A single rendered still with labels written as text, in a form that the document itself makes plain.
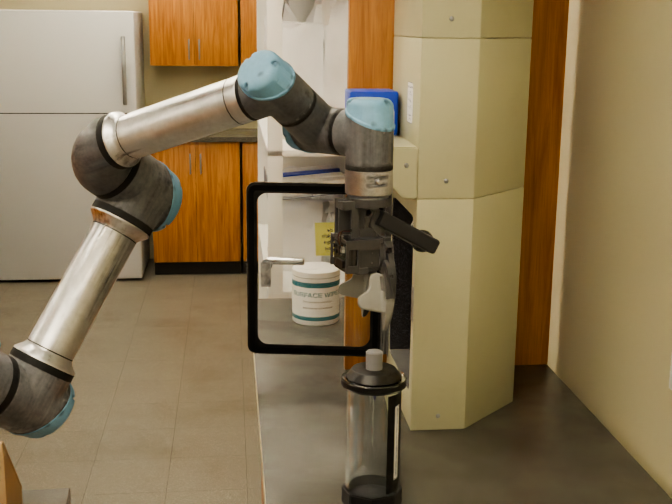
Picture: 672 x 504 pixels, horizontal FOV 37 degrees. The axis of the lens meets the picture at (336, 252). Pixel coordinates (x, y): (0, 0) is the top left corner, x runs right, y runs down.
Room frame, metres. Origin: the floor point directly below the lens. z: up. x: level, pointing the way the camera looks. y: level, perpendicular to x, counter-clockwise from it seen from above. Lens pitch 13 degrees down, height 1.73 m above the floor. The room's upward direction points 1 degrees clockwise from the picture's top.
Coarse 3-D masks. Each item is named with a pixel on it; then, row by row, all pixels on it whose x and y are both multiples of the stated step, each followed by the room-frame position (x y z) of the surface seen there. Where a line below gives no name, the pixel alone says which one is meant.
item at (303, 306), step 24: (264, 216) 2.20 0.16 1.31; (288, 216) 2.19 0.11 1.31; (312, 216) 2.19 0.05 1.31; (264, 240) 2.20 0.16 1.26; (288, 240) 2.19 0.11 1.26; (312, 240) 2.19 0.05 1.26; (288, 264) 2.19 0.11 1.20; (312, 264) 2.19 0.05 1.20; (264, 288) 2.20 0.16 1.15; (288, 288) 2.19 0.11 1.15; (312, 288) 2.19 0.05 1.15; (336, 288) 2.19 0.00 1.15; (264, 312) 2.20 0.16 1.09; (288, 312) 2.19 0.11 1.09; (312, 312) 2.19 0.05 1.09; (336, 312) 2.19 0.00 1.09; (360, 312) 2.18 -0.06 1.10; (264, 336) 2.20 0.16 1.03; (288, 336) 2.19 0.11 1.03; (312, 336) 2.19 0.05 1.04; (336, 336) 2.19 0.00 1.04; (360, 336) 2.18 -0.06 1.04
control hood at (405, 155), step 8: (400, 136) 2.05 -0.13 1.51; (400, 144) 1.91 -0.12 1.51; (408, 144) 1.91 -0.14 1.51; (400, 152) 1.87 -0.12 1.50; (408, 152) 1.87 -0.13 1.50; (416, 152) 1.88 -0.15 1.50; (400, 160) 1.87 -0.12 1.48; (408, 160) 1.87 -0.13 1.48; (416, 160) 1.88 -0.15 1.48; (400, 168) 1.87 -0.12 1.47; (408, 168) 1.87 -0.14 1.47; (416, 168) 1.88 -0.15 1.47; (400, 176) 1.87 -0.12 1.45; (408, 176) 1.87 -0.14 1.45; (416, 176) 1.88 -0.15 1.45; (400, 184) 1.87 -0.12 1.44; (408, 184) 1.87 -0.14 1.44; (416, 184) 1.88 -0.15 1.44; (400, 192) 1.87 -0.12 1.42; (408, 192) 1.87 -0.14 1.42; (416, 192) 1.88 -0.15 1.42
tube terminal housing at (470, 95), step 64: (448, 64) 1.88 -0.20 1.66; (512, 64) 1.98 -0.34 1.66; (448, 128) 1.88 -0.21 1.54; (512, 128) 1.99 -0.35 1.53; (448, 192) 1.88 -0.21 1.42; (512, 192) 2.00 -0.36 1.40; (448, 256) 1.88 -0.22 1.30; (512, 256) 2.01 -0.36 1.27; (448, 320) 1.88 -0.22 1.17; (512, 320) 2.03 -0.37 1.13; (448, 384) 1.88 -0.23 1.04; (512, 384) 2.04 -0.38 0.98
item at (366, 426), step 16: (352, 384) 1.53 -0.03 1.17; (400, 384) 1.53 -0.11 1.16; (352, 400) 1.54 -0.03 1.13; (368, 400) 1.52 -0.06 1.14; (384, 400) 1.52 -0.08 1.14; (352, 416) 1.54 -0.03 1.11; (368, 416) 1.52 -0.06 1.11; (384, 416) 1.53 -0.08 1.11; (352, 432) 1.54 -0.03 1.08; (368, 432) 1.52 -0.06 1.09; (384, 432) 1.53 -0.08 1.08; (352, 448) 1.54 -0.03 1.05; (368, 448) 1.52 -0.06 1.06; (384, 448) 1.53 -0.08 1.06; (352, 464) 1.54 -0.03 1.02; (368, 464) 1.52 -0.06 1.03; (384, 464) 1.53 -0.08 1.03; (352, 480) 1.54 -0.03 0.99; (368, 480) 1.52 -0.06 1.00; (384, 480) 1.53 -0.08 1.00; (368, 496) 1.52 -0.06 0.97; (384, 496) 1.53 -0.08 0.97
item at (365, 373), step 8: (368, 352) 1.56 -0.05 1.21; (376, 352) 1.56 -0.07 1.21; (368, 360) 1.56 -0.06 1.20; (376, 360) 1.55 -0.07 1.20; (352, 368) 1.57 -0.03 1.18; (360, 368) 1.57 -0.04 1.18; (368, 368) 1.56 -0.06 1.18; (376, 368) 1.55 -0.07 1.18; (384, 368) 1.57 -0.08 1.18; (392, 368) 1.57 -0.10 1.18; (352, 376) 1.55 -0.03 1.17; (360, 376) 1.54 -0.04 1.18; (368, 376) 1.53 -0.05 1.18; (376, 376) 1.53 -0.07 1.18; (384, 376) 1.53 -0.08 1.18; (392, 376) 1.54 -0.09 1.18; (400, 376) 1.56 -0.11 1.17; (368, 384) 1.52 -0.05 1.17; (376, 384) 1.52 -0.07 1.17; (384, 384) 1.53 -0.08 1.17
